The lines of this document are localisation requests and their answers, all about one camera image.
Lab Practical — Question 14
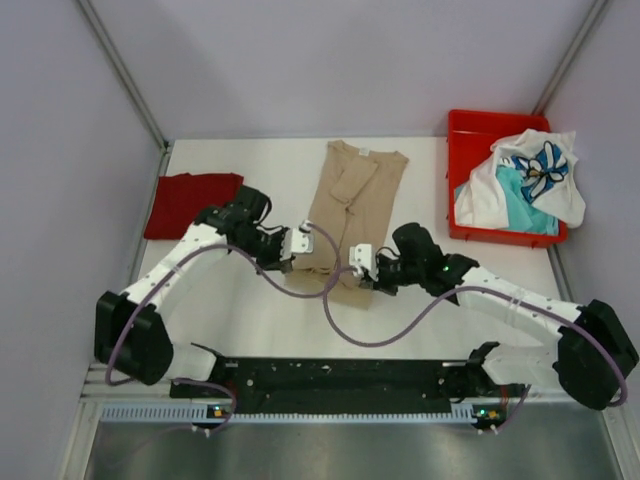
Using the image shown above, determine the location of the beige t-shirt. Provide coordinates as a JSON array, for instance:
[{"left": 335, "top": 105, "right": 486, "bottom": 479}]
[{"left": 286, "top": 140, "right": 409, "bottom": 293}]

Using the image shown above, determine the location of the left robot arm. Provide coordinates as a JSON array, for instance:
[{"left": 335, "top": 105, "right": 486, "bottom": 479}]
[{"left": 94, "top": 186, "right": 295, "bottom": 397}]

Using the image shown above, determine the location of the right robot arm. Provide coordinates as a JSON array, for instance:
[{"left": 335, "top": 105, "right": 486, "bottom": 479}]
[{"left": 348, "top": 223, "right": 639, "bottom": 410}]

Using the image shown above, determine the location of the folded red t-shirt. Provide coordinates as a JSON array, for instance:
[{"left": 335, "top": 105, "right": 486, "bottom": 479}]
[{"left": 144, "top": 173, "right": 244, "bottom": 240}]

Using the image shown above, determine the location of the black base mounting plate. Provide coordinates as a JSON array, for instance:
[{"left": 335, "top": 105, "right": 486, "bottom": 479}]
[{"left": 169, "top": 356, "right": 531, "bottom": 414}]

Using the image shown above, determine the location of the teal t-shirt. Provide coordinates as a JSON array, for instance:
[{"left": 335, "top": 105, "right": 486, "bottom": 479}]
[{"left": 496, "top": 166, "right": 559, "bottom": 236}]

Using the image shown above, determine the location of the red plastic bin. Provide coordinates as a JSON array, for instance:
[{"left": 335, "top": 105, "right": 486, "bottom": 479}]
[{"left": 447, "top": 109, "right": 568, "bottom": 249}]

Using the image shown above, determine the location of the white printed t-shirt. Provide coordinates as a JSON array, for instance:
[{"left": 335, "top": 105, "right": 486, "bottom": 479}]
[{"left": 454, "top": 129, "right": 586, "bottom": 231}]

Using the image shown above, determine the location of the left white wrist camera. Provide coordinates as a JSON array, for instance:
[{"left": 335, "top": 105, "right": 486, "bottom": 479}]
[{"left": 285, "top": 220, "right": 314, "bottom": 256}]

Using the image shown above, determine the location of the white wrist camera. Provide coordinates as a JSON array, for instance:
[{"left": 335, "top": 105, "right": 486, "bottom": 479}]
[
  {"left": 285, "top": 220, "right": 314, "bottom": 256},
  {"left": 348, "top": 243, "right": 378, "bottom": 280}
]

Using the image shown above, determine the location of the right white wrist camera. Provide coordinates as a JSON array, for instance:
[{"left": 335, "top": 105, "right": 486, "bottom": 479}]
[{"left": 348, "top": 243, "right": 378, "bottom": 280}]

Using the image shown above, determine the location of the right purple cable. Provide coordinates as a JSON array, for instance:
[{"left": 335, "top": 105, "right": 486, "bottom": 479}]
[{"left": 322, "top": 267, "right": 629, "bottom": 435}]

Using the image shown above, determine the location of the aluminium frame rail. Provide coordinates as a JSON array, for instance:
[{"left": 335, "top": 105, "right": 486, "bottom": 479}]
[{"left": 79, "top": 364, "right": 628, "bottom": 406}]

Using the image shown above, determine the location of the grey slotted cable duct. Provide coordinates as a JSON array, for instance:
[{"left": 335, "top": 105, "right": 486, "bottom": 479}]
[{"left": 100, "top": 402, "right": 505, "bottom": 428}]

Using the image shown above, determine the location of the left aluminium corner post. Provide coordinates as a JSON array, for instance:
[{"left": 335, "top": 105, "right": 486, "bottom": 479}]
[{"left": 74, "top": 0, "right": 169, "bottom": 152}]

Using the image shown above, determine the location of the aluminium corner post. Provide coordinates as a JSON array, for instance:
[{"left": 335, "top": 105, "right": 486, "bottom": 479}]
[
  {"left": 74, "top": 0, "right": 169, "bottom": 152},
  {"left": 531, "top": 0, "right": 613, "bottom": 116}
]

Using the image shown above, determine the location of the right aluminium corner post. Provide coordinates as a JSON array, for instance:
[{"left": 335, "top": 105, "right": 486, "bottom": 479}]
[{"left": 531, "top": 0, "right": 613, "bottom": 116}]

